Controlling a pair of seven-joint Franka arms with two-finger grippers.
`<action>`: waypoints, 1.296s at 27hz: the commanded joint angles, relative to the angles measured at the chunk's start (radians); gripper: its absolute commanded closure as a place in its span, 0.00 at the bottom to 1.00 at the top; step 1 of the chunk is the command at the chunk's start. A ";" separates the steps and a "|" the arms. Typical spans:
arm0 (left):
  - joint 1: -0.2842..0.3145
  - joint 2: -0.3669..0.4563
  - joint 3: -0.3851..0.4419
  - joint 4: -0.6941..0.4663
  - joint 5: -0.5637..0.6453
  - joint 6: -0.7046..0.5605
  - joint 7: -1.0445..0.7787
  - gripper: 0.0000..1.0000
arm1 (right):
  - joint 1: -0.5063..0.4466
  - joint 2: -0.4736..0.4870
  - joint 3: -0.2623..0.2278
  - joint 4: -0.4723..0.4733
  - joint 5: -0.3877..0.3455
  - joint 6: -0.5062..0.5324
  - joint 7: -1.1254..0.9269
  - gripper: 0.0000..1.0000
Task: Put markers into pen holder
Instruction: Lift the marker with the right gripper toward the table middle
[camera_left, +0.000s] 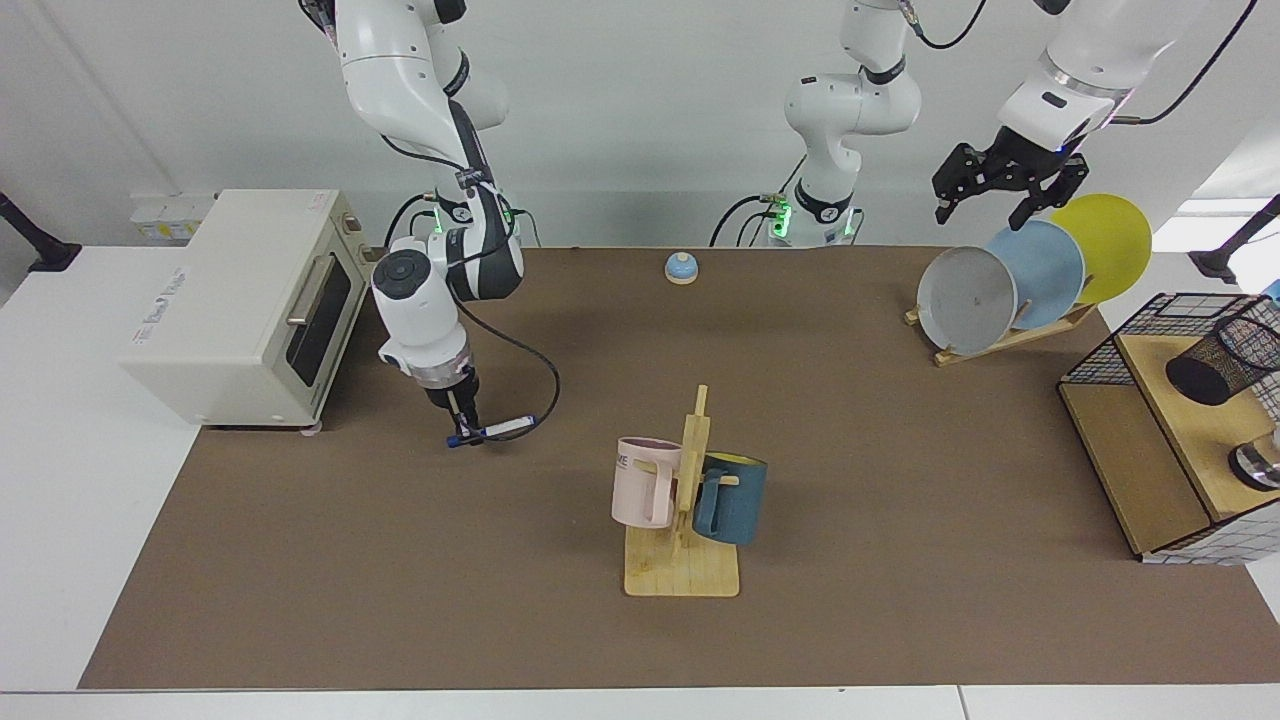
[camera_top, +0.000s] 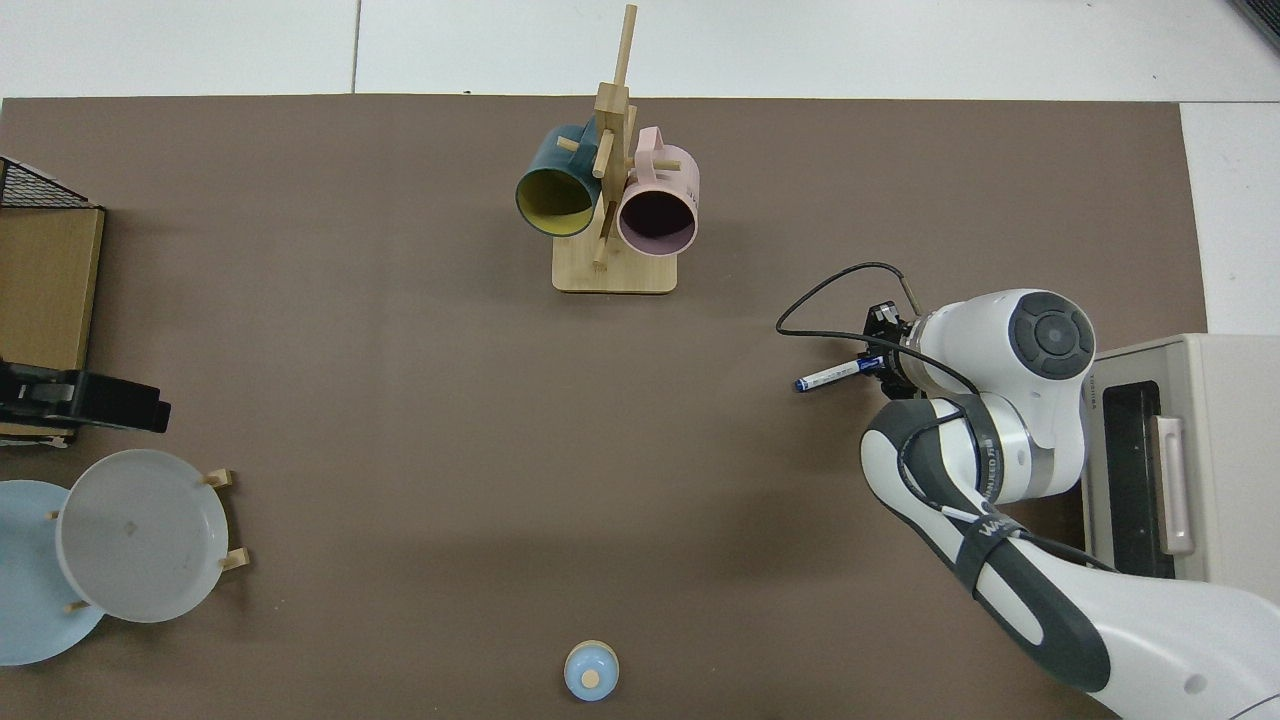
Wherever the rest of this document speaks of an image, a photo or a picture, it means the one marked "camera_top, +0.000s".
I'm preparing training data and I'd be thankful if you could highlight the blue and white marker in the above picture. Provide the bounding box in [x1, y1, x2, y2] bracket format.
[794, 357, 886, 393]

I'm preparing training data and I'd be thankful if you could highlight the grey plate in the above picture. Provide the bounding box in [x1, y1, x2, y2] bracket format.
[55, 448, 230, 624]

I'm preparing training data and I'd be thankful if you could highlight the wooden plate rack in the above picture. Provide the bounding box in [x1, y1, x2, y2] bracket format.
[48, 467, 251, 614]

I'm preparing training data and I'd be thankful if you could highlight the light blue plate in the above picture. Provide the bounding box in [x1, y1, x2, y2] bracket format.
[0, 480, 106, 667]

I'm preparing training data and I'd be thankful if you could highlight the pink mug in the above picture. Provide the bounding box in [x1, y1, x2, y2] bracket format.
[615, 126, 700, 258]

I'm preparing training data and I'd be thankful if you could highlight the wooden cup stand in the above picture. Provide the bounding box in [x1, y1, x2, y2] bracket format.
[552, 4, 683, 296]

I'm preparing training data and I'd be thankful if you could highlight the dark blue mug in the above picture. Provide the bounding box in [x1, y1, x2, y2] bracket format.
[515, 123, 604, 238]

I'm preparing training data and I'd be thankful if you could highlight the brown table cloth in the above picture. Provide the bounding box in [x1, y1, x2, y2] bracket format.
[0, 95, 1209, 720]

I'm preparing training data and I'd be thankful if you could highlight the pale toaster oven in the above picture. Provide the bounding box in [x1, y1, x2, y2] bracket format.
[1080, 333, 1280, 601]

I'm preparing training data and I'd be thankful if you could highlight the small blue round bell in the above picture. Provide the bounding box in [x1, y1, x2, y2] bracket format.
[563, 640, 621, 703]

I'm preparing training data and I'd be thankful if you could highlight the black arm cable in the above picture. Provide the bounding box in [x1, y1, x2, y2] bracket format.
[776, 262, 986, 401]

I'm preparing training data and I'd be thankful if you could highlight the wire basket with wooden floor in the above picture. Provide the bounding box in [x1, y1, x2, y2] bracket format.
[0, 157, 106, 448]

